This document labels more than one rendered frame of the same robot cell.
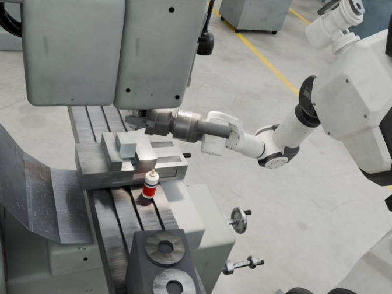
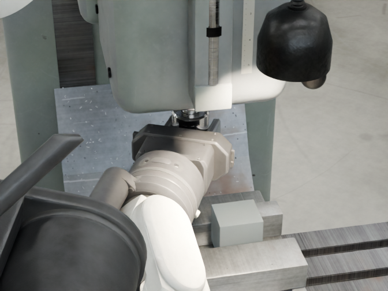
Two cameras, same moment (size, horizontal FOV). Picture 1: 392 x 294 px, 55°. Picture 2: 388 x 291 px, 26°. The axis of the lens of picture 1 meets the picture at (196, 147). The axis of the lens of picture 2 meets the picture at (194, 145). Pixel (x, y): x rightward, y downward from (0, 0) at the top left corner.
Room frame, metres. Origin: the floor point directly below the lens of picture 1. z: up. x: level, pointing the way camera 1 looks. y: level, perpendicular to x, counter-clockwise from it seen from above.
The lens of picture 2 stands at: (1.21, -0.65, 1.78)
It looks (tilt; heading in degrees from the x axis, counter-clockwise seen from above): 32 degrees down; 111
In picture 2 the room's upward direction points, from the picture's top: straight up
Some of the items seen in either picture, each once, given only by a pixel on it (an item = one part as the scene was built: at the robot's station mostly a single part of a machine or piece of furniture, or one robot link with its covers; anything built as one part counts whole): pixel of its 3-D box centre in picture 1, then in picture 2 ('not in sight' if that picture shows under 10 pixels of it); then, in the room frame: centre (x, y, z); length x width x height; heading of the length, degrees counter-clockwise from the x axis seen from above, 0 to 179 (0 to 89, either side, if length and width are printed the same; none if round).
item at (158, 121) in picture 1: (168, 123); (171, 175); (0.91, 0.10, 1.23); 0.13 x 0.12 x 0.10; 7
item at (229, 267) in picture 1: (243, 263); not in sight; (1.05, -0.34, 0.54); 0.22 x 0.06 x 0.06; 122
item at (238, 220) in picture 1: (231, 221); not in sight; (1.16, -0.24, 0.66); 0.16 x 0.12 x 0.12; 122
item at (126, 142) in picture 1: (125, 144); (236, 230); (0.95, 0.22, 1.07); 0.06 x 0.05 x 0.06; 32
